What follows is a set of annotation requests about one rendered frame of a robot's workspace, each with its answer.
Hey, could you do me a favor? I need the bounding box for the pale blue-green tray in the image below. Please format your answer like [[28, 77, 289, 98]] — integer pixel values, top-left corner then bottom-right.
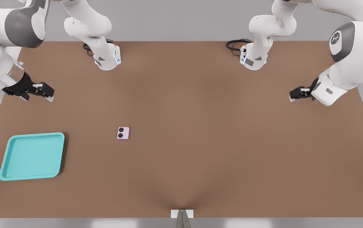
[[0, 132, 65, 181]]

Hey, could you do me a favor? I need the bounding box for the pale lilac phone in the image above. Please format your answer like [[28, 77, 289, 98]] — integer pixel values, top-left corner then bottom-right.
[[117, 127, 130, 140]]

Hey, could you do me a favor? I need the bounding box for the black cable loop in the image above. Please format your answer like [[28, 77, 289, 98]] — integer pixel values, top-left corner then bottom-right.
[[226, 39, 253, 58], [83, 39, 115, 57]]

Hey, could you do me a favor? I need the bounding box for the silver frame post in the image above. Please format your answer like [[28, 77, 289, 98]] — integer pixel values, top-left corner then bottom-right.
[[171, 209, 194, 228]]

